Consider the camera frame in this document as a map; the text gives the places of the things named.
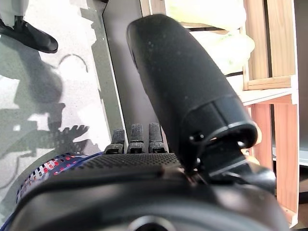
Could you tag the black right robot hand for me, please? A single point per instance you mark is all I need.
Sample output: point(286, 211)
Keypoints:
point(183, 72)

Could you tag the green white napa cabbage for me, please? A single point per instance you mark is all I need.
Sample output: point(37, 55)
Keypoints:
point(223, 50)
point(204, 12)

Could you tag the silver black right robot leg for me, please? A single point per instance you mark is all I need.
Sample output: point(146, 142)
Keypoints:
point(36, 38)

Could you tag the wooden display shelf stand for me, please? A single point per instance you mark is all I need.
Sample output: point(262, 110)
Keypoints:
point(120, 72)

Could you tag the light wooden slatted crate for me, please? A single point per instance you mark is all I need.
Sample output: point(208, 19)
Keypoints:
point(281, 48)

